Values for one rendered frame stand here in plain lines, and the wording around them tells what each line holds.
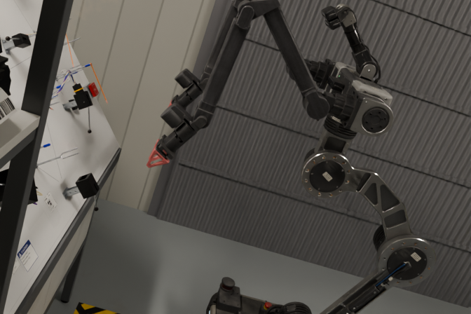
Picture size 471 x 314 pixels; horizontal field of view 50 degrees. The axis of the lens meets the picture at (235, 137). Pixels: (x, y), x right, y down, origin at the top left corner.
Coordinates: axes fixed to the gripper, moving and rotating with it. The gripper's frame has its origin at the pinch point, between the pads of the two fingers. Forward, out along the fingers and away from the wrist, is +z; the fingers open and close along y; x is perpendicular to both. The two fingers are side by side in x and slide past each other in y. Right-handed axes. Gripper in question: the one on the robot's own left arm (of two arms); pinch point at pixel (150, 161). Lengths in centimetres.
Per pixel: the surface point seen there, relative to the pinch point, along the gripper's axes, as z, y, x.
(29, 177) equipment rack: -17, 82, -30
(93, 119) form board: 16.7, -30.8, -21.5
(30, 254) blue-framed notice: 22, 48, -13
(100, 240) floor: 99, -98, 38
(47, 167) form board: 17.2, 18.5, -24.0
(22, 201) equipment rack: -13, 83, -28
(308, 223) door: 10, -138, 136
